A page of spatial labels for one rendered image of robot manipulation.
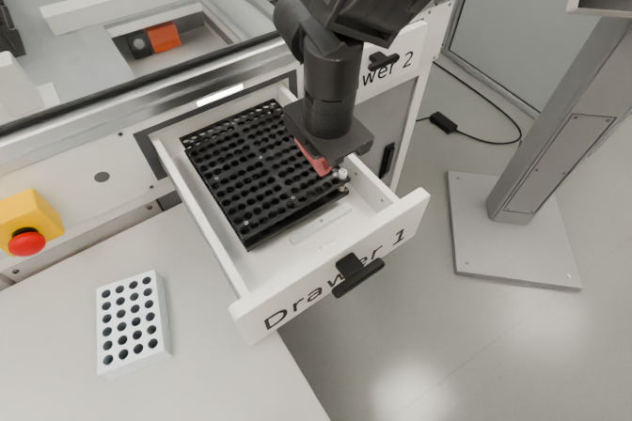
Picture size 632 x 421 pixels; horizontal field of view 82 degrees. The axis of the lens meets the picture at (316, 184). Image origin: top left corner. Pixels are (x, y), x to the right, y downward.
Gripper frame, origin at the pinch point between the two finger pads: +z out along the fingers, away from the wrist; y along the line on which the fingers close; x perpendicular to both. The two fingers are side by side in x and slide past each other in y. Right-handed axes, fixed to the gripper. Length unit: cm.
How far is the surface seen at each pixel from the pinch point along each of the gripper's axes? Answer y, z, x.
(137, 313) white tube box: 1.9, 13.7, 30.1
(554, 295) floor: -39, 91, -82
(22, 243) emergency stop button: 15.0, 5.2, 37.8
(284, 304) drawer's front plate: -11.4, 4.3, 13.6
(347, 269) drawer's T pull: -12.9, 1.5, 5.6
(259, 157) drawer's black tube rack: 9.6, 3.6, 5.1
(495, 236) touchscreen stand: -11, 88, -82
